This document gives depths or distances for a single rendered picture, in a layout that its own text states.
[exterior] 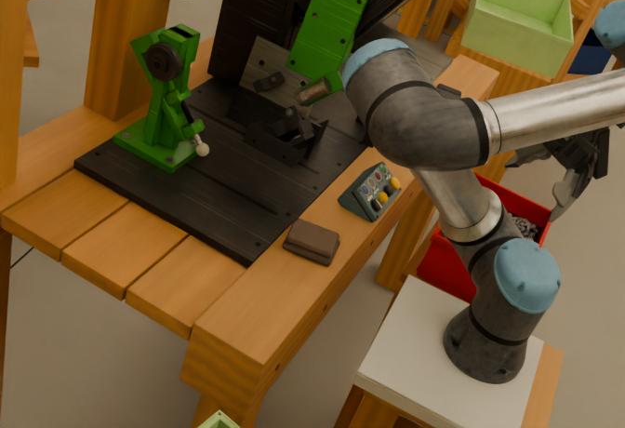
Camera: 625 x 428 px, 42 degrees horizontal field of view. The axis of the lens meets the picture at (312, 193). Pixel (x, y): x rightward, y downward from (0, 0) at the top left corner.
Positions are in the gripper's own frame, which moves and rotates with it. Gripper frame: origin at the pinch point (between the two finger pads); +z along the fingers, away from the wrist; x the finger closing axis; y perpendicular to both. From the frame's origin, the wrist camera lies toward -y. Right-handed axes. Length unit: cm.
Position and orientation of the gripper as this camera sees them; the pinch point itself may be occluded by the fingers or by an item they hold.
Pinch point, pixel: (527, 195)
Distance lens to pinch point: 146.0
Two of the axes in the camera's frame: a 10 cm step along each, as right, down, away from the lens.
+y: -6.7, -3.4, -6.5
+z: -6.6, 6.8, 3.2
